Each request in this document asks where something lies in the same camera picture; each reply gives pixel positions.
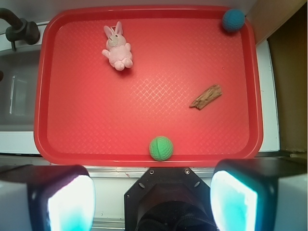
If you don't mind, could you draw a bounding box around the blue foam ball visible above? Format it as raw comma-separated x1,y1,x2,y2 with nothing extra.
222,9,245,33

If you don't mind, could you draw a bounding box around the green foam ball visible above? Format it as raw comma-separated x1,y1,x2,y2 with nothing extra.
149,136,174,161

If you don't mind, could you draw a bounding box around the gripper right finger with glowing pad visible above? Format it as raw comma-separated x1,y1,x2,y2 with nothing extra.
210,158,308,231

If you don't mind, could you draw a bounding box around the red plastic tray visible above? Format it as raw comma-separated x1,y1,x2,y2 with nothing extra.
34,6,263,167

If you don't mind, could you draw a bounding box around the stainless steel sink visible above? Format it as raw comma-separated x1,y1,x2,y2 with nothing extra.
0,45,41,132

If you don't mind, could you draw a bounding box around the dark metal faucet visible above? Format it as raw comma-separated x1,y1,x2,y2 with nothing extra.
0,8,40,51

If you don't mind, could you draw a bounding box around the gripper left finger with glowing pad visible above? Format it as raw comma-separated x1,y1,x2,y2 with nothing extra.
0,165,95,231

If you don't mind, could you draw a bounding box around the brown wood piece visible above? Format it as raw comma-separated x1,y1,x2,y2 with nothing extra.
189,84,222,110

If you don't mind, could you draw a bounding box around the pink plush bunny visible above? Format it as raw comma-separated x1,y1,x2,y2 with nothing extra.
102,21,133,71

